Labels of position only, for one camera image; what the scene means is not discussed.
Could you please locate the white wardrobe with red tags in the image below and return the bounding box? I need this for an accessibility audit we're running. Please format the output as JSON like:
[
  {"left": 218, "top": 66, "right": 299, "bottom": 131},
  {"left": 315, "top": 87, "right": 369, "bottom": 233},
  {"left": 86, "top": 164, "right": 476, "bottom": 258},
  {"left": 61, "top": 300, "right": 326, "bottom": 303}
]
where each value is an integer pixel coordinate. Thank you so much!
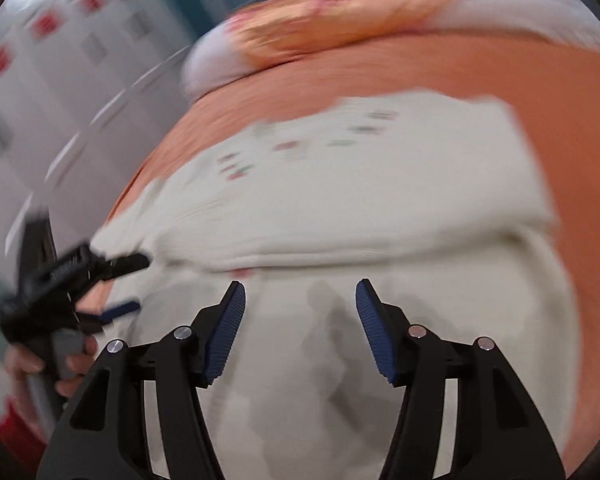
[{"left": 0, "top": 0, "right": 193, "bottom": 284}]

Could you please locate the orange satin pillow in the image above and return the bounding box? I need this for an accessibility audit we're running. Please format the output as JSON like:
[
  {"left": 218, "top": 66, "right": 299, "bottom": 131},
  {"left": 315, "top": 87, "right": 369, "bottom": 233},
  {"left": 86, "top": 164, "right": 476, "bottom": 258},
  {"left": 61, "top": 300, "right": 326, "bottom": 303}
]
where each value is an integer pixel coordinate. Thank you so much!
[{"left": 226, "top": 0, "right": 462, "bottom": 68}]

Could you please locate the orange plush bed cover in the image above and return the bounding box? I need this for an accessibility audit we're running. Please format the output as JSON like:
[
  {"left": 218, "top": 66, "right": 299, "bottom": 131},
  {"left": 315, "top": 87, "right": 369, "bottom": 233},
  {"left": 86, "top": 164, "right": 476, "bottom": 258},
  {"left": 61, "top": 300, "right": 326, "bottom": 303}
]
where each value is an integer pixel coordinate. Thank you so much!
[{"left": 88, "top": 35, "right": 600, "bottom": 479}]

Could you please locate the white pillow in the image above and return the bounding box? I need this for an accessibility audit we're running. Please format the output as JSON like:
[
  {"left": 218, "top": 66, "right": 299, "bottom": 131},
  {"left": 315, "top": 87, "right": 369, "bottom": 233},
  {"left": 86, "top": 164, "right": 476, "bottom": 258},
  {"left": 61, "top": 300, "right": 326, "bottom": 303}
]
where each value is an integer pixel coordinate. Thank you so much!
[{"left": 181, "top": 0, "right": 600, "bottom": 101}]

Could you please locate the cream knit cardigan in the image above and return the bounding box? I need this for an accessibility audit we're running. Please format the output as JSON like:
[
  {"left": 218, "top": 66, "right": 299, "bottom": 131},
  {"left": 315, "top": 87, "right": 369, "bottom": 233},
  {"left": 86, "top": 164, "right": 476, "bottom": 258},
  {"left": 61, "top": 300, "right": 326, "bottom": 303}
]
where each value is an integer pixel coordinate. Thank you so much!
[{"left": 92, "top": 91, "right": 580, "bottom": 479}]

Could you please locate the person's left hand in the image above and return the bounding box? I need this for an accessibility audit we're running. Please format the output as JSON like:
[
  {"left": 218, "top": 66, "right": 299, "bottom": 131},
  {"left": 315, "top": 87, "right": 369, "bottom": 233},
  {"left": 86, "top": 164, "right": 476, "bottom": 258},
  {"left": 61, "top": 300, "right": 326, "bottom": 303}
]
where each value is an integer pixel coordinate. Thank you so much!
[{"left": 5, "top": 336, "right": 98, "bottom": 398}]

